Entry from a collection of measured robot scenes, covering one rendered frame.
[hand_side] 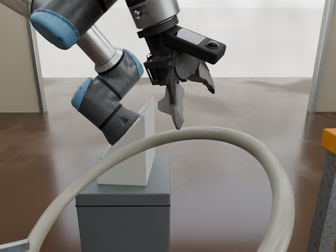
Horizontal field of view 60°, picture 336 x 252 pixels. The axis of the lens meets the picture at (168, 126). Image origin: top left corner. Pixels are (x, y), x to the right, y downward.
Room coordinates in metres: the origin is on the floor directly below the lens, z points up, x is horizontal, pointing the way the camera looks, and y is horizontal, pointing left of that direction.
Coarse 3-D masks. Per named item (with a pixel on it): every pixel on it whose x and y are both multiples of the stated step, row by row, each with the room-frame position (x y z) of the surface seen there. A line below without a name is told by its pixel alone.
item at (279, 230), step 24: (144, 144) 0.65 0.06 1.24; (240, 144) 0.52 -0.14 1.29; (264, 144) 0.48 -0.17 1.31; (96, 168) 0.61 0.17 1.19; (264, 168) 0.43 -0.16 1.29; (72, 192) 0.56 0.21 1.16; (288, 192) 0.36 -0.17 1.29; (48, 216) 0.49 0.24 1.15; (288, 216) 0.32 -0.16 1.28; (264, 240) 0.29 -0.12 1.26; (288, 240) 0.29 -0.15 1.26
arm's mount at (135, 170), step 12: (144, 108) 1.28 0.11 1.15; (144, 120) 1.11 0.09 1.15; (132, 132) 1.11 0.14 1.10; (144, 132) 1.11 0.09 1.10; (120, 144) 1.11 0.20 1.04; (132, 156) 1.11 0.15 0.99; (144, 156) 1.11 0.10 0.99; (120, 168) 1.11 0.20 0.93; (132, 168) 1.11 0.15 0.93; (144, 168) 1.11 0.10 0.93; (108, 180) 1.12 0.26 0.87; (120, 180) 1.11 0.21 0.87; (132, 180) 1.11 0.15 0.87; (144, 180) 1.11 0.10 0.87
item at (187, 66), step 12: (168, 24) 0.56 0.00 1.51; (144, 36) 0.60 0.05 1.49; (156, 36) 0.59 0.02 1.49; (156, 48) 0.60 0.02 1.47; (168, 48) 0.58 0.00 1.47; (156, 60) 0.58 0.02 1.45; (168, 60) 0.57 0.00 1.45; (180, 60) 0.57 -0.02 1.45; (192, 60) 0.60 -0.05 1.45; (156, 72) 0.60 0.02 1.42; (180, 72) 0.56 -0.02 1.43; (192, 72) 0.59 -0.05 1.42; (156, 84) 0.60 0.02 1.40
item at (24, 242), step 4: (20, 240) 0.42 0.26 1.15; (24, 240) 0.42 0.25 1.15; (28, 240) 0.42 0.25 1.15; (4, 244) 0.41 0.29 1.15; (8, 244) 0.41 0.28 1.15; (12, 244) 0.41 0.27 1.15; (16, 244) 0.41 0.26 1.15; (20, 244) 0.41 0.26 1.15; (24, 244) 0.41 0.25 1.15; (28, 244) 0.42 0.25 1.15; (0, 248) 0.40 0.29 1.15; (4, 248) 0.40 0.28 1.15; (8, 248) 0.40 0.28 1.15; (12, 248) 0.41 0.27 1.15; (16, 248) 0.41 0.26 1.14; (20, 248) 0.41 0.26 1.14; (24, 248) 0.41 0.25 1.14; (28, 248) 0.42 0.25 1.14
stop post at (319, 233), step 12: (324, 132) 1.19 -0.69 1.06; (324, 144) 1.18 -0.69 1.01; (324, 168) 1.17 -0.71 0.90; (324, 180) 1.16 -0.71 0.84; (324, 192) 1.14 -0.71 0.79; (324, 204) 1.13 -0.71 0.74; (324, 216) 1.11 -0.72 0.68; (312, 228) 1.17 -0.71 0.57; (324, 228) 1.11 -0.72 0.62; (312, 240) 1.16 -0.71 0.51; (324, 240) 1.11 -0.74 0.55
